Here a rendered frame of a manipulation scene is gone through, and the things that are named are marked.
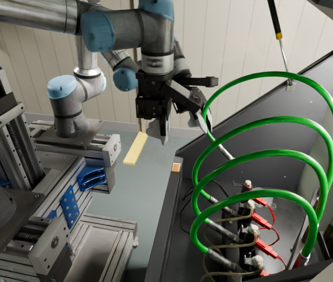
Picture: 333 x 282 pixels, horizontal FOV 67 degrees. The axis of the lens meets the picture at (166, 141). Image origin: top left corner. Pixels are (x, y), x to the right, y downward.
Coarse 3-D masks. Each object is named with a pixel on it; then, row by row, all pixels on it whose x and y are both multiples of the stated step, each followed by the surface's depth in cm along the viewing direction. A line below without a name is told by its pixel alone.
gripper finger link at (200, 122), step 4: (200, 112) 79; (192, 116) 80; (200, 116) 79; (192, 120) 81; (196, 120) 78; (200, 120) 78; (188, 124) 82; (192, 124) 81; (196, 124) 80; (200, 124) 78; (204, 124) 79; (200, 128) 79; (204, 128) 79; (204, 132) 79
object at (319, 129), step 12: (264, 120) 52; (276, 120) 52; (288, 120) 51; (300, 120) 51; (228, 132) 56; (240, 132) 55; (324, 132) 51; (216, 144) 57; (204, 156) 60; (204, 192) 67
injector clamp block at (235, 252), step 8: (232, 208) 82; (224, 216) 80; (224, 224) 78; (232, 224) 77; (256, 224) 77; (232, 232) 75; (224, 240) 74; (224, 248) 72; (232, 248) 70; (224, 256) 70; (232, 256) 68; (240, 256) 77; (224, 280) 66; (232, 280) 63; (240, 280) 63
